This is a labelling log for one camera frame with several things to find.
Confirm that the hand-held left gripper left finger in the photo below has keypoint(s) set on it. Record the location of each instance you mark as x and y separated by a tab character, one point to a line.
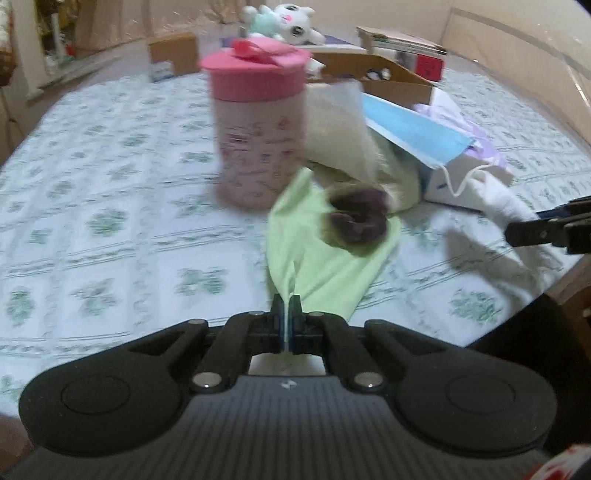
278	323

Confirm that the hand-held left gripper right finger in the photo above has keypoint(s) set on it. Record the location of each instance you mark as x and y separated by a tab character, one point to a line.
297	323

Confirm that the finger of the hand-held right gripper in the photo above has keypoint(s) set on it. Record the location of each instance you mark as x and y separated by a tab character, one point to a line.
531	233
561	212

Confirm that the light green cloth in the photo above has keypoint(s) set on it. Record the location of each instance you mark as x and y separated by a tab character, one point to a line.
318	267

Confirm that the pink lidded bottle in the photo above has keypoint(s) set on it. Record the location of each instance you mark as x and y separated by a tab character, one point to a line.
258	138

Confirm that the cardboard tray box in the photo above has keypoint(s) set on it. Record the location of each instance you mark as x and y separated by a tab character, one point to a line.
406	90

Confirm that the brown wooden furniture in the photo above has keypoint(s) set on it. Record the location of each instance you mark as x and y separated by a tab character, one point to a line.
577	295

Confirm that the lavender and white cloth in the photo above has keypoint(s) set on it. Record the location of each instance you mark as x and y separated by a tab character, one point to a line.
485	147

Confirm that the dark brown scrunchie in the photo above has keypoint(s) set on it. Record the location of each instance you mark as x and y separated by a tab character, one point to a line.
360	199
355	230

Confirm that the plastic-wrapped headboard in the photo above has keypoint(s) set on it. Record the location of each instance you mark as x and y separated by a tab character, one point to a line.
531	69

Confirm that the blue face mask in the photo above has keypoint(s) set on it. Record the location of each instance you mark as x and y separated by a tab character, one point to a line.
411	129

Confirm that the beige thin sheet cloth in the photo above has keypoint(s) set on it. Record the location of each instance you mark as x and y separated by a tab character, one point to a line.
337	129

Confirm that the green floral printed bedsheet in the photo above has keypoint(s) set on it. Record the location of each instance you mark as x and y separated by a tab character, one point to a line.
115	184

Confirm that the blue and white flat box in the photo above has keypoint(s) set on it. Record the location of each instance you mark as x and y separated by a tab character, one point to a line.
341	44

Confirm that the small closed cardboard box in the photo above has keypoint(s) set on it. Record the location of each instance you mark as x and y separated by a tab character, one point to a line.
173	53

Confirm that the white plush toy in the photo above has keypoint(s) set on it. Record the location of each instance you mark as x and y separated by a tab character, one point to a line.
291	21

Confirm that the grey bed mattress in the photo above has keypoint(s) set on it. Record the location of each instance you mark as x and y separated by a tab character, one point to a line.
115	64

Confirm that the beige curtain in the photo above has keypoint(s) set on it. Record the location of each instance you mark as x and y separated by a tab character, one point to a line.
138	18

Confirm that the cluttered shelf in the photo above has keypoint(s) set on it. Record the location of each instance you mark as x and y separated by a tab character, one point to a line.
55	32

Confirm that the white quilted jacket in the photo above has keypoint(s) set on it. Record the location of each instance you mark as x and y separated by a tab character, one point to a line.
4	27

